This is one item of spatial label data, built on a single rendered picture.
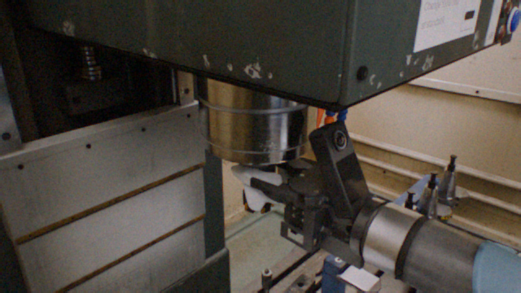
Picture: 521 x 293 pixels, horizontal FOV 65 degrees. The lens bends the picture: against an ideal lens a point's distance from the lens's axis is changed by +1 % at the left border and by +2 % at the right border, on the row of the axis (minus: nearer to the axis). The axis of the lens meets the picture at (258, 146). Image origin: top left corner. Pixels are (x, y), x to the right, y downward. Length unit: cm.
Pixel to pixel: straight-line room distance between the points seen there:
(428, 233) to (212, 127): 27
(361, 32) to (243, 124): 21
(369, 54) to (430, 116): 122
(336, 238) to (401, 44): 25
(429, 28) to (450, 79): 107
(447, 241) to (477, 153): 109
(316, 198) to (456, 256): 16
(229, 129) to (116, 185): 53
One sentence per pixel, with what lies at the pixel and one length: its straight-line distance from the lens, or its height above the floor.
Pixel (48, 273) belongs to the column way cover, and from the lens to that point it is 101.
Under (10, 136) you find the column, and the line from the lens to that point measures 86.
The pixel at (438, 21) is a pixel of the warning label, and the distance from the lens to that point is 44.
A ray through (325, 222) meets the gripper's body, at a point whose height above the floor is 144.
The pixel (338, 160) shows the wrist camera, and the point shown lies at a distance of 47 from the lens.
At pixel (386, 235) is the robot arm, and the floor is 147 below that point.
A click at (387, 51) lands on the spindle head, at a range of 36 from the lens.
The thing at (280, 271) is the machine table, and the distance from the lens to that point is 126.
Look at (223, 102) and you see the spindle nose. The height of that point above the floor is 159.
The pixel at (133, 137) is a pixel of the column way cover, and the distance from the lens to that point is 95.
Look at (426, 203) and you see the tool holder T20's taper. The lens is 96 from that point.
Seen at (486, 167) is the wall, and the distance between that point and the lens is 154.
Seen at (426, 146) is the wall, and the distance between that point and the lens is 158.
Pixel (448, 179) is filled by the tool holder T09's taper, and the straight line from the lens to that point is 105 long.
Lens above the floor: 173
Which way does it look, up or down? 24 degrees down
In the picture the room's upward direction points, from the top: straight up
